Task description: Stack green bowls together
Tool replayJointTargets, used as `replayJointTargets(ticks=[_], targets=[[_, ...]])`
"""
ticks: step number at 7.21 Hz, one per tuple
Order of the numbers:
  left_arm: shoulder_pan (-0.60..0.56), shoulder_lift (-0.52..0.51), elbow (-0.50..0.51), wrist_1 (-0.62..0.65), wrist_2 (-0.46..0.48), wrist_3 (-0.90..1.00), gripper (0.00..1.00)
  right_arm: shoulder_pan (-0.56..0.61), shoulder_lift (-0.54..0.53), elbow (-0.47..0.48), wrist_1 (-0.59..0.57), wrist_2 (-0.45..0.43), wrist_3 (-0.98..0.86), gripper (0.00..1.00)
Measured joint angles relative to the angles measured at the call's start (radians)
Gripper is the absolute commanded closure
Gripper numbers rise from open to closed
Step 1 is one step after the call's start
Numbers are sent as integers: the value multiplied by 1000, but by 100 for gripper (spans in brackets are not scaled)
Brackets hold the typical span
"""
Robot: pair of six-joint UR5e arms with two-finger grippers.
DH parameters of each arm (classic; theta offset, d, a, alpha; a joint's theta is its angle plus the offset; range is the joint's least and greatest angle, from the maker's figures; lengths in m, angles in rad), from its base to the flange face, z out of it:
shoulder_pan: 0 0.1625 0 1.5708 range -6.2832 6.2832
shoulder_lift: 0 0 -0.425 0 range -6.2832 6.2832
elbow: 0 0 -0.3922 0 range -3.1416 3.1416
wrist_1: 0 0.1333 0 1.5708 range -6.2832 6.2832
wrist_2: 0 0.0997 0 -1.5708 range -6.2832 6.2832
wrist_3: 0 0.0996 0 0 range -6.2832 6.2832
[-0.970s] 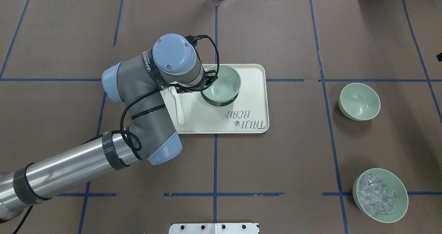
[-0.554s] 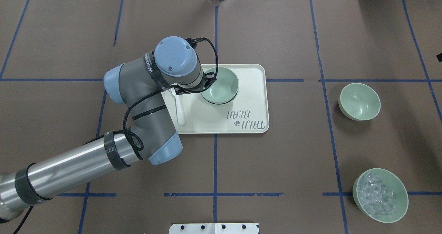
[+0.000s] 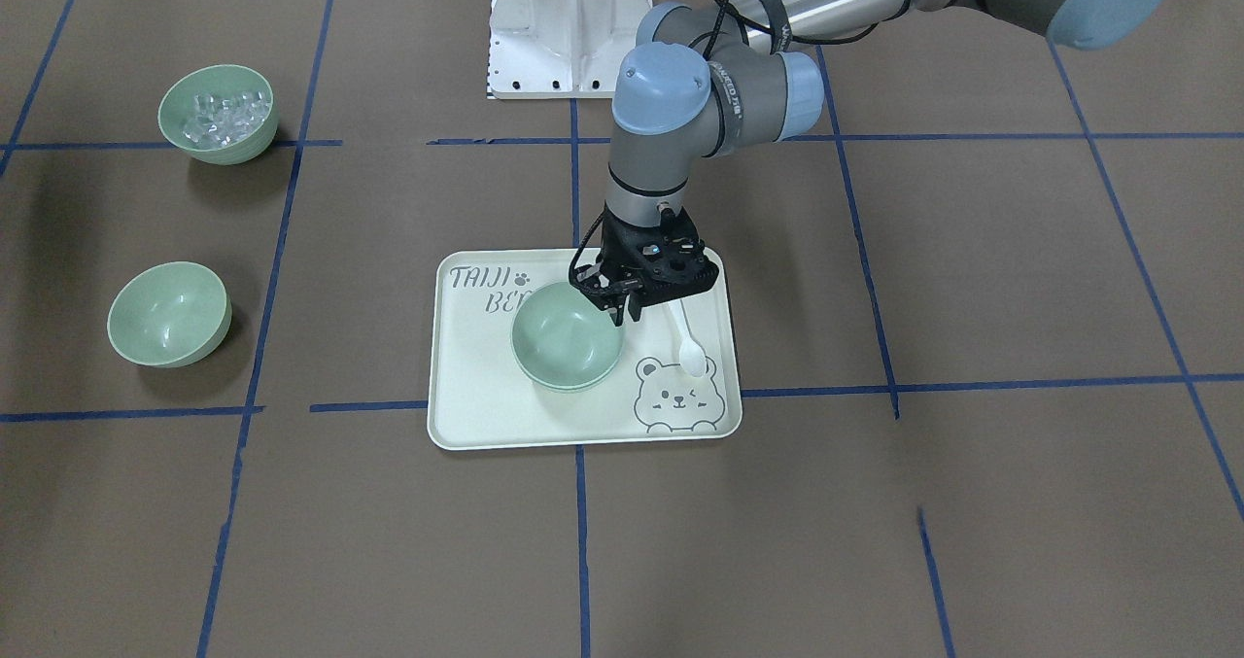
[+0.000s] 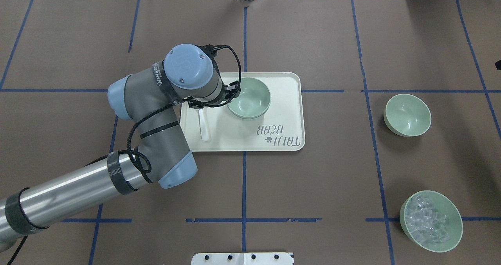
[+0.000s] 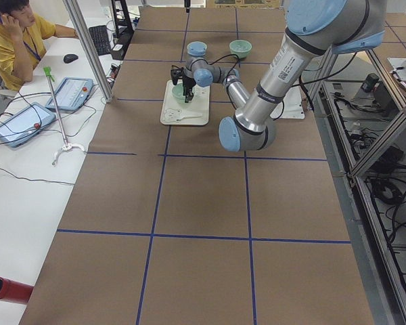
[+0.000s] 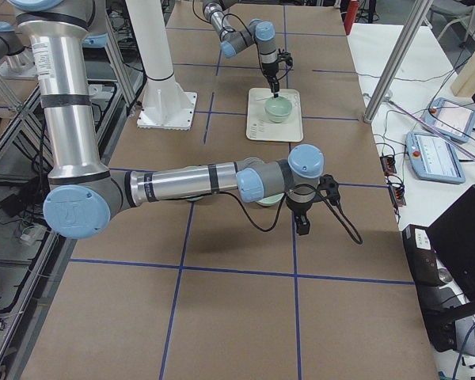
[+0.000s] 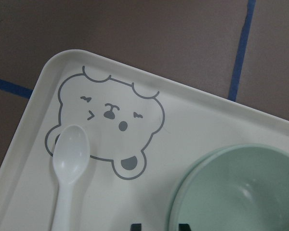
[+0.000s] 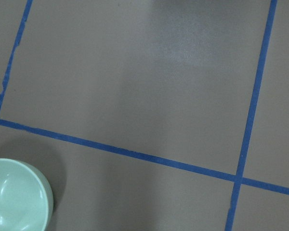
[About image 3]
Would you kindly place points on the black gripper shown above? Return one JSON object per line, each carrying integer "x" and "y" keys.
{"x": 613, "y": 250}

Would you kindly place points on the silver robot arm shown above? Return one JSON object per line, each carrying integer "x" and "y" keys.
{"x": 704, "y": 83}

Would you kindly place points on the white plastic spoon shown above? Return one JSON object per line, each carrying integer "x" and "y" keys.
{"x": 691, "y": 355}

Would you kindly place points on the green bowl on tray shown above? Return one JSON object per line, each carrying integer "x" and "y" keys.
{"x": 574, "y": 385}

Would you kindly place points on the cream bear tray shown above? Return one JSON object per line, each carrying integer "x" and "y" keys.
{"x": 480, "y": 398}

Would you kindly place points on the green bowl with ice cubes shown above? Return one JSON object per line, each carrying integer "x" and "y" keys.
{"x": 222, "y": 114}

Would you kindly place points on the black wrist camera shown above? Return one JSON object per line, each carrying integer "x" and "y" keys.
{"x": 674, "y": 266}

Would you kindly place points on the white camera post base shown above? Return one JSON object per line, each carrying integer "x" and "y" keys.
{"x": 542, "y": 49}

